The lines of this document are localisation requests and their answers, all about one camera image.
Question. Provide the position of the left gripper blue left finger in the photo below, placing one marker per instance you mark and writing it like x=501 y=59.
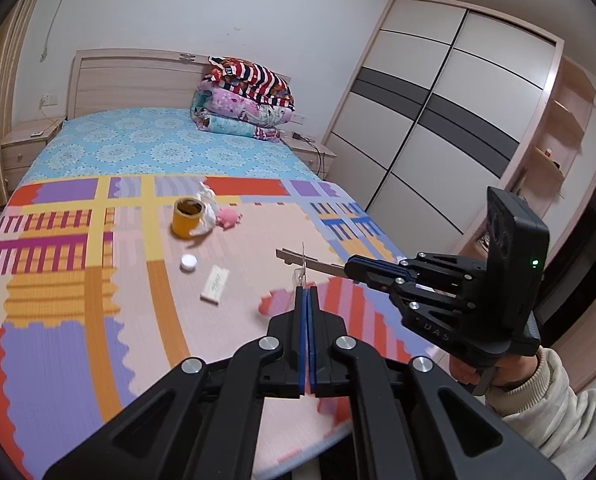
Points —
x=302 y=312

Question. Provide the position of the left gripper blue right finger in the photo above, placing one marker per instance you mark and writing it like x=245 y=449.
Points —
x=313 y=338

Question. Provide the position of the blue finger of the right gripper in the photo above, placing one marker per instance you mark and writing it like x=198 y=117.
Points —
x=375 y=272
x=399 y=291

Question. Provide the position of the small white paper box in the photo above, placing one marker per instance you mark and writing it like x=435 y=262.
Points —
x=214 y=287

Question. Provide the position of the red white snack wrapper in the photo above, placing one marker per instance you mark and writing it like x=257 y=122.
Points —
x=300 y=273

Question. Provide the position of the white right sleeve forearm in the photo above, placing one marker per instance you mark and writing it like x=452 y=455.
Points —
x=546 y=411

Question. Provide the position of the person's right hand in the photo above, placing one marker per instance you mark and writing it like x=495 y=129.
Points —
x=511 y=373

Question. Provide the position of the pink plush pig toy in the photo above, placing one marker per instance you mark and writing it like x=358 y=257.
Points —
x=227 y=218

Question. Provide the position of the white bottle cap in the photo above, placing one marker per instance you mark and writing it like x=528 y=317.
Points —
x=188 y=263

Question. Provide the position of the crumpled white tissue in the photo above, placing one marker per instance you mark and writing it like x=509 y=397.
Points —
x=208 y=219

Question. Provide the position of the right wooden nightstand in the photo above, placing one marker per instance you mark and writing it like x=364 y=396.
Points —
x=317 y=157

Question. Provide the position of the wooden nightstand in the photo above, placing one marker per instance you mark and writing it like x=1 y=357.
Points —
x=317 y=157
x=22 y=145

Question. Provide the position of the wooden corner shelf unit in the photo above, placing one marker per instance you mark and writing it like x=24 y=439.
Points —
x=547 y=124

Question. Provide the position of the white sliding door wardrobe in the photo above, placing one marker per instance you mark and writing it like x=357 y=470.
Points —
x=444 y=103

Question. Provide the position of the teal folded quilt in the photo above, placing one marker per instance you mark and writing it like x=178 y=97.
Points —
x=234 y=127

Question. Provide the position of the pink floral folded quilt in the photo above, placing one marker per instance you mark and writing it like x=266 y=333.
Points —
x=214 y=106

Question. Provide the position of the striped red white folded blanket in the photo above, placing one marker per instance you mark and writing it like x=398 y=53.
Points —
x=250 y=80

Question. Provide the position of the blue patterned bed sheet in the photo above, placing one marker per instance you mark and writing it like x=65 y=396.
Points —
x=158 y=140

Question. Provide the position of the light wood headboard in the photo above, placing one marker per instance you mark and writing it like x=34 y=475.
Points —
x=109 y=79

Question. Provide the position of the left wooden nightstand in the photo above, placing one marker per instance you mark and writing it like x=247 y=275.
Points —
x=22 y=145

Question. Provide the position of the black camera box right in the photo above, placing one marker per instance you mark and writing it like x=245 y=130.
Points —
x=519 y=241

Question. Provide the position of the white wall socket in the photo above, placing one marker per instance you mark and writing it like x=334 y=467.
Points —
x=48 y=100

